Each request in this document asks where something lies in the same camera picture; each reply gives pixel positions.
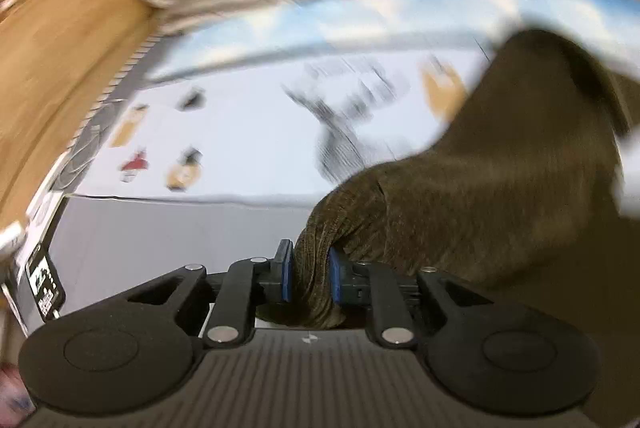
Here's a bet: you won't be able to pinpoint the dark olive corduroy pants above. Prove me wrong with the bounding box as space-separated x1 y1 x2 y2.
254 28 640 428

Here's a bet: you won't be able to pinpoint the grey printed bed sheet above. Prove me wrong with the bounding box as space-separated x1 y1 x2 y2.
22 45 494 334

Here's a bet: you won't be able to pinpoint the blue white patterned sheet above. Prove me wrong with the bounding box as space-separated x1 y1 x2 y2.
146 0 639 83

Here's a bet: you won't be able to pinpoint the wooden bed frame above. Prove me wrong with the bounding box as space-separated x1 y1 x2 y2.
1 0 154 226

